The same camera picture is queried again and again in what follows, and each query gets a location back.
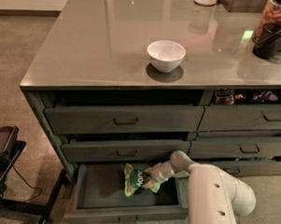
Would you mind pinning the bottom right drawer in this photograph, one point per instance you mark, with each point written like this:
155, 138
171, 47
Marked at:
249, 168

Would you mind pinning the snack packet in drawer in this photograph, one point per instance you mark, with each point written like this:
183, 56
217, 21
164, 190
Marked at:
224, 97

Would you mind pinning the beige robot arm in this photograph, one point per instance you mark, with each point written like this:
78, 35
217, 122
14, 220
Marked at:
214, 196

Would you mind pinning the white ceramic bowl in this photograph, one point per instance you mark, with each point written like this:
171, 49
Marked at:
165, 55

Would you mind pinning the top left drawer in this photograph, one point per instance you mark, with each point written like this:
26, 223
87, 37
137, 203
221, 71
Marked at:
123, 118

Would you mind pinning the middle left drawer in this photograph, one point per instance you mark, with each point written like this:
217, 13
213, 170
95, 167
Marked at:
124, 150

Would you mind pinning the open bottom left drawer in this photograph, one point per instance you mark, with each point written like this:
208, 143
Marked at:
99, 197

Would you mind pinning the middle right drawer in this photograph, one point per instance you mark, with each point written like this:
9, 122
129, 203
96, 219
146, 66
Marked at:
232, 147

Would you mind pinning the glass snack jar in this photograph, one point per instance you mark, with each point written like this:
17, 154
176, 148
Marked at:
270, 14

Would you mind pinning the top right drawer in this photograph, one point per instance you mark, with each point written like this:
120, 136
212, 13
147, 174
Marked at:
223, 118

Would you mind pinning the green rice chip bag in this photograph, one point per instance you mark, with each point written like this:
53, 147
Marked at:
133, 179

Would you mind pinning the purple snack packet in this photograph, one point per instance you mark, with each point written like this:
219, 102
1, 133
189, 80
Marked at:
264, 97

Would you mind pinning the grey drawer cabinet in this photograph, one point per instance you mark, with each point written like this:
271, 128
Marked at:
96, 54

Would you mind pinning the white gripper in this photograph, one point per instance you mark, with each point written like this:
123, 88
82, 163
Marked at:
157, 174

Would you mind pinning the black cup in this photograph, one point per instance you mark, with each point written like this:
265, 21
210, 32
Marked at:
269, 41

